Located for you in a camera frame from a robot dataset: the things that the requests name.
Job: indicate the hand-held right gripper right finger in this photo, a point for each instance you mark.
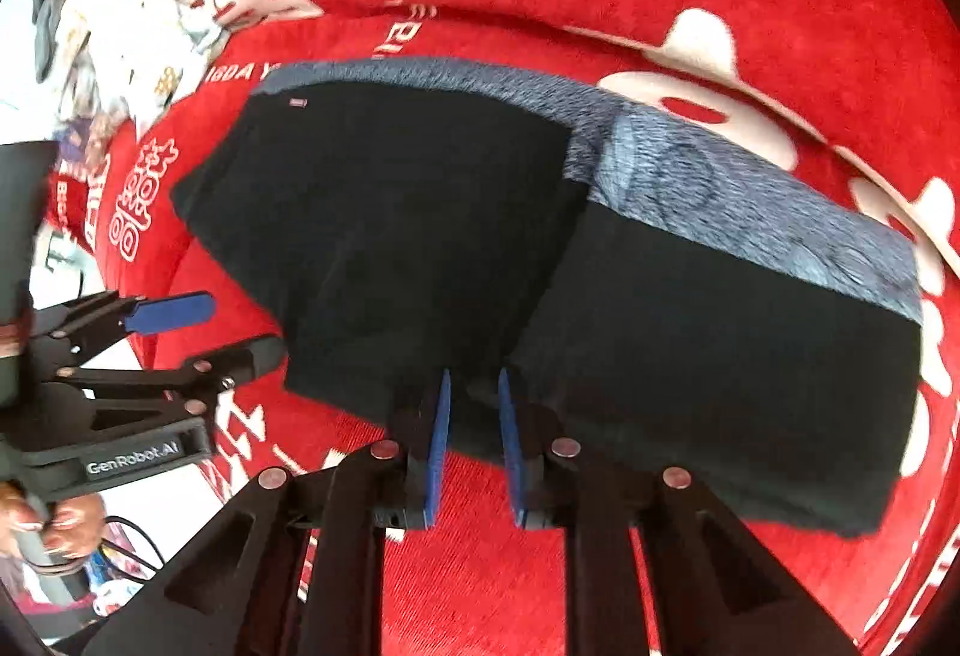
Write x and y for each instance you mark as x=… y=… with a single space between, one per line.
x=514 y=453

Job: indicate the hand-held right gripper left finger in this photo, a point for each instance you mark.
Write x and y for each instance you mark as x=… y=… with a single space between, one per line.
x=439 y=453

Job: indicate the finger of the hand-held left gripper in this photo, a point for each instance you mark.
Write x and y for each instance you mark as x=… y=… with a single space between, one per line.
x=169 y=312
x=240 y=356

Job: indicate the black pants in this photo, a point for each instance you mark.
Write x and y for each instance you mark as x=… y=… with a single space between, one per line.
x=375 y=236

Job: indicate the person's left hand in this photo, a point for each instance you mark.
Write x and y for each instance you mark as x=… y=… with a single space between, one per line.
x=75 y=521

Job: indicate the purple patterned cloth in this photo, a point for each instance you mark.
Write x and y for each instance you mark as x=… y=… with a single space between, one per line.
x=86 y=142

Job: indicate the white floral cloth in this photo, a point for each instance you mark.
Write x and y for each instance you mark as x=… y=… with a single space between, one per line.
x=135 y=18

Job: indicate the grey leaf-patterned cloth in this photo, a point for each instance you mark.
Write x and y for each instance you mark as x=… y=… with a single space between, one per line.
x=750 y=213

